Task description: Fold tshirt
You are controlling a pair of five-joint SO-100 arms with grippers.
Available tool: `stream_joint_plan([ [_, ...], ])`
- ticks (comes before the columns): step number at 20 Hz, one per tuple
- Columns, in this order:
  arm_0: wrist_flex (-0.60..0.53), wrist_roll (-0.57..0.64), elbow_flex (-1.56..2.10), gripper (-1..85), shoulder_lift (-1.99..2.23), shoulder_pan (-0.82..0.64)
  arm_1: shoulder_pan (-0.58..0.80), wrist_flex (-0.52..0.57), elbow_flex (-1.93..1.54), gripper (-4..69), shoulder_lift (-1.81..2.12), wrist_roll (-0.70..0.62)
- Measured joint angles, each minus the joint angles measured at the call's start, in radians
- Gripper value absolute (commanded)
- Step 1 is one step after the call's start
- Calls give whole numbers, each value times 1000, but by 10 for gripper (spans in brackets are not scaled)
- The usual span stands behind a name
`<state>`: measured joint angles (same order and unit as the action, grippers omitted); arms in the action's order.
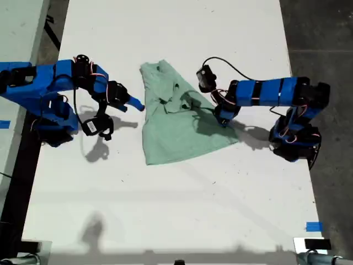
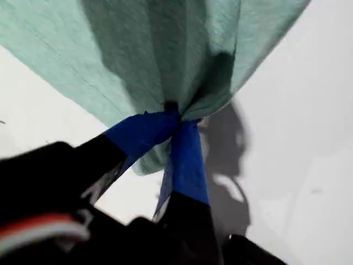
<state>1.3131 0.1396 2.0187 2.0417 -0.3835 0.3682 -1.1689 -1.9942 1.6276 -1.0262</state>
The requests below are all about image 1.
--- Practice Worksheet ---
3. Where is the white side table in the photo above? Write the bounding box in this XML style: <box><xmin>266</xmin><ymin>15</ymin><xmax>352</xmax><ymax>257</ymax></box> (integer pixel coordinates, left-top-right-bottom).
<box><xmin>0</xmin><ymin>0</ymin><xmax>51</xmax><ymax>194</ymax></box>

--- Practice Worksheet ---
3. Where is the long blue tape strip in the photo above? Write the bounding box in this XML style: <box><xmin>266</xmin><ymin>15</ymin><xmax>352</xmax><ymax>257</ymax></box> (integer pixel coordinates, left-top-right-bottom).
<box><xmin>0</xmin><ymin>61</ymin><xmax>33</xmax><ymax>69</ymax></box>

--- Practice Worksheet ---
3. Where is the black table edge rail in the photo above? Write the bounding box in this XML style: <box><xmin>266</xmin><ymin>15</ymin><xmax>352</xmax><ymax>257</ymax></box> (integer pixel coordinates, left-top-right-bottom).
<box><xmin>0</xmin><ymin>110</ymin><xmax>45</xmax><ymax>259</ymax></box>

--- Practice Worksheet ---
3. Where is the black camera cable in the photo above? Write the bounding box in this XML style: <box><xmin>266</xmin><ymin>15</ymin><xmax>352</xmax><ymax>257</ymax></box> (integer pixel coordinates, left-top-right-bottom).
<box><xmin>202</xmin><ymin>56</ymin><xmax>256</xmax><ymax>82</ymax></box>

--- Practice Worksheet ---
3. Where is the blue tape patch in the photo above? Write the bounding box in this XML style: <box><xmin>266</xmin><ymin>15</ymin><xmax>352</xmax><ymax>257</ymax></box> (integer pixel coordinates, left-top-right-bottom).
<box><xmin>305</xmin><ymin>221</ymin><xmax>323</xmax><ymax>232</ymax></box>

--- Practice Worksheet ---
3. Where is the short black camera stalk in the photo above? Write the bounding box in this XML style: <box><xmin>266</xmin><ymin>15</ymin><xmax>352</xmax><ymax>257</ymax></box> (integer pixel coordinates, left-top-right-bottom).
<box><xmin>96</xmin><ymin>102</ymin><xmax>109</xmax><ymax>119</ymax></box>

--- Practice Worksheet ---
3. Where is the small black box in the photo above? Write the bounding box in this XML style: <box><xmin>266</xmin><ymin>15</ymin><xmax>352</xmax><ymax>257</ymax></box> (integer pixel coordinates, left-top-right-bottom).
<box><xmin>19</xmin><ymin>240</ymin><xmax>42</xmax><ymax>253</ymax></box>
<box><xmin>304</xmin><ymin>238</ymin><xmax>331</xmax><ymax>251</ymax></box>

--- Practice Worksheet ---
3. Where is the grey tube frame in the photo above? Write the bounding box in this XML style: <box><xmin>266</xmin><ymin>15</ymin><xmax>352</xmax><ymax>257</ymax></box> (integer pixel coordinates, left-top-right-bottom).
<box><xmin>296</xmin><ymin>250</ymin><xmax>347</xmax><ymax>265</ymax></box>
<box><xmin>0</xmin><ymin>253</ymin><xmax>41</xmax><ymax>265</ymax></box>

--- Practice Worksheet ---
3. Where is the pale green T-shirt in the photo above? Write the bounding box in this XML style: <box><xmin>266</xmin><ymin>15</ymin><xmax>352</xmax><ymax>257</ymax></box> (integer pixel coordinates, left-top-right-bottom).
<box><xmin>139</xmin><ymin>59</ymin><xmax>240</xmax><ymax>166</ymax></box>

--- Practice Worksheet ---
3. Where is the black camera box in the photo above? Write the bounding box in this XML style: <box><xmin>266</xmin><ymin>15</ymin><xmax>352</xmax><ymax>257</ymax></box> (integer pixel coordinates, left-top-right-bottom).
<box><xmin>196</xmin><ymin>65</ymin><xmax>218</xmax><ymax>94</ymax></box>
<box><xmin>82</xmin><ymin>115</ymin><xmax>115</xmax><ymax>142</ymax></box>

